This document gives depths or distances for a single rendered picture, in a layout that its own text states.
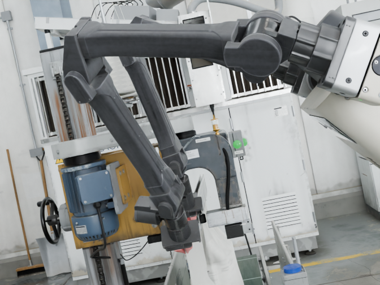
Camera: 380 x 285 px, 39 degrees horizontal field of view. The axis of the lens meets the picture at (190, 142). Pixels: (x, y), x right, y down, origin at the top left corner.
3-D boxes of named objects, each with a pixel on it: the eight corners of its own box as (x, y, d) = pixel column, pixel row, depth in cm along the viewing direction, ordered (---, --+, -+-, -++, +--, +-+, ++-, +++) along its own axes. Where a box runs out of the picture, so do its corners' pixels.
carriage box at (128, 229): (163, 233, 189) (145, 147, 187) (72, 251, 191) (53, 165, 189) (170, 219, 213) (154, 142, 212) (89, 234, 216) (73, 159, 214)
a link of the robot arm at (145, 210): (169, 206, 124) (180, 180, 130) (124, 199, 127) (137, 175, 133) (177, 238, 132) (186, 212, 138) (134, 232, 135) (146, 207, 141)
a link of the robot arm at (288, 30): (305, 41, 87) (309, 25, 91) (245, 22, 88) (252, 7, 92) (287, 83, 94) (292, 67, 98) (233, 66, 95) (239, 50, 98)
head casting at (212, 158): (243, 206, 187) (226, 124, 185) (175, 219, 189) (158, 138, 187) (240, 193, 217) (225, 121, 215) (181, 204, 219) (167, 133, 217)
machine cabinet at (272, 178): (327, 254, 456) (280, 13, 445) (72, 301, 473) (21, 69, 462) (306, 224, 572) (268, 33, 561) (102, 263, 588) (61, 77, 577)
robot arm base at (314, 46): (347, 25, 94) (324, 89, 96) (303, 11, 95) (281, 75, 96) (357, 17, 86) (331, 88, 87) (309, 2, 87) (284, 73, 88)
